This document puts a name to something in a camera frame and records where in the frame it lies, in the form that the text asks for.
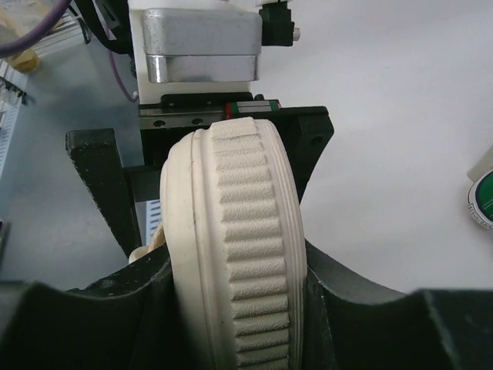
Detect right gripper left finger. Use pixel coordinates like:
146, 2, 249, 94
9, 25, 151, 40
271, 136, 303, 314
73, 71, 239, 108
1, 250, 209, 369

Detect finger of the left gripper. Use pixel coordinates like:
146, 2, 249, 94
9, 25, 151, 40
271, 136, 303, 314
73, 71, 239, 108
65, 129, 141, 256

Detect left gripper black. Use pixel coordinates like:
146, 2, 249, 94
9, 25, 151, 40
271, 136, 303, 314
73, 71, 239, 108
130, 92, 330, 202

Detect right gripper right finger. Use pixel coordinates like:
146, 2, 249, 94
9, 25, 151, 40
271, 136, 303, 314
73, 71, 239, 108
301, 243, 492, 369

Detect perforated cable duct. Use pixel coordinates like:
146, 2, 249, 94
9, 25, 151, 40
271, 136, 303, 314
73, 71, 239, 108
0, 60, 27, 171

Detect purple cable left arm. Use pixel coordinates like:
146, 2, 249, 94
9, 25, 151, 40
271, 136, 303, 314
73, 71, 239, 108
0, 0, 139, 103

